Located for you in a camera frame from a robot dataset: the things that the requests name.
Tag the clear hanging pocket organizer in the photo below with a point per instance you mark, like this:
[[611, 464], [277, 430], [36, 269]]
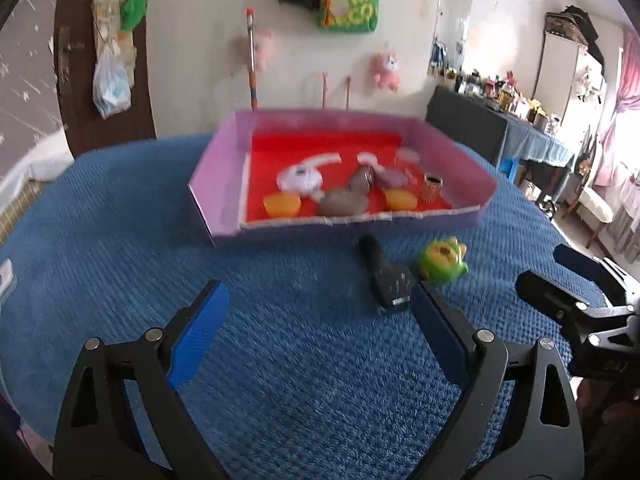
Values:
[[110, 0]]

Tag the white cushioned stool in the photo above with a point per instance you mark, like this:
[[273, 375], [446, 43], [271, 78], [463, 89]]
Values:
[[595, 207]]

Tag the pale orange jelly cup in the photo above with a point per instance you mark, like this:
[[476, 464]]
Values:
[[400, 200]]

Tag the pink plush bear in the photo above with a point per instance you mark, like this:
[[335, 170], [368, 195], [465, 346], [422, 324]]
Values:
[[386, 72]]

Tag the grey starry curtain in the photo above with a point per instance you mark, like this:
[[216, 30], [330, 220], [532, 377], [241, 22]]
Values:
[[25, 100]]

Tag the red cap glitter polish bottle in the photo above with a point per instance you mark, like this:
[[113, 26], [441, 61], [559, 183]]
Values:
[[361, 182]]

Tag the brown eye shadow case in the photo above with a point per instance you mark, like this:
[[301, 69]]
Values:
[[342, 203]]

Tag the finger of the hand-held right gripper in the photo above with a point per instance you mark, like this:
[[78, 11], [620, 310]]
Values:
[[575, 257], [545, 292]]

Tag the pink wall hook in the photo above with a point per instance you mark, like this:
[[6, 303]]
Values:
[[325, 90]]

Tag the small white object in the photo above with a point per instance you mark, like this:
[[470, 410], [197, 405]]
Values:
[[6, 277]]

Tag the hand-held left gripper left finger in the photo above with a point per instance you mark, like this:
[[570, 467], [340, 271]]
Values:
[[200, 332]]

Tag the wall mirror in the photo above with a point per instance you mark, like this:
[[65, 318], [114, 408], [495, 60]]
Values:
[[450, 30]]

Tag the brown wooden door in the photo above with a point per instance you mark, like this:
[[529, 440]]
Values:
[[142, 85]]

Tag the green cartoon toy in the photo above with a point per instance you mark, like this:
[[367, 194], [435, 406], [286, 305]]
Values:
[[440, 262]]

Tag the lilac rounded compact device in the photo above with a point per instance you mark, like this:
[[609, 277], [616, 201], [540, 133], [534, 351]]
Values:
[[300, 180]]

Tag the black cabinet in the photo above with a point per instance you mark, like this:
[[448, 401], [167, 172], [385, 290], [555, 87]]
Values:
[[465, 125]]

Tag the light blue tablecloth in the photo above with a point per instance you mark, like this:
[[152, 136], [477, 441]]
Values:
[[540, 142]]

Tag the green cloth bag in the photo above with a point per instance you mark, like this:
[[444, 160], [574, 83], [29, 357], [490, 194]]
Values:
[[355, 10]]

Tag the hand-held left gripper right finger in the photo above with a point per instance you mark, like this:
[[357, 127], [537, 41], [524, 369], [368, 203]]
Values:
[[440, 330]]

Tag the white wardrobe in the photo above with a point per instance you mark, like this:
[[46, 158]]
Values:
[[565, 70]]

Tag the cluttered dark side table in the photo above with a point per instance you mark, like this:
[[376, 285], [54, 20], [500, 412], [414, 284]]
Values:
[[500, 95]]

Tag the black cap dark polish bottle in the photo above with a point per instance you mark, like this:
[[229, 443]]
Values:
[[390, 280]]

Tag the white bedding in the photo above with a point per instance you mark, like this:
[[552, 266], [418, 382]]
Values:
[[40, 160]]

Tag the person's right hand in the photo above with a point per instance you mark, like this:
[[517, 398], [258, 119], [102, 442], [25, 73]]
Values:
[[610, 410]]

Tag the blue textured blanket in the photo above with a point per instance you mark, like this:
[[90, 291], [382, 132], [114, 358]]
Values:
[[125, 235]]

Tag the pink cardboard box red bottom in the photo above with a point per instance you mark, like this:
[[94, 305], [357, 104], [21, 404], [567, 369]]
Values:
[[220, 175]]

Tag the pink curtain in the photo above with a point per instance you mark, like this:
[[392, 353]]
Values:
[[620, 110]]

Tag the hanging plastic bag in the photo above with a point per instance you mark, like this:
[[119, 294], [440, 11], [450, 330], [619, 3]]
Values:
[[112, 90]]

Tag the white orange mop stick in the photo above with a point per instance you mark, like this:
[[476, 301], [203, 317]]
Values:
[[251, 60]]

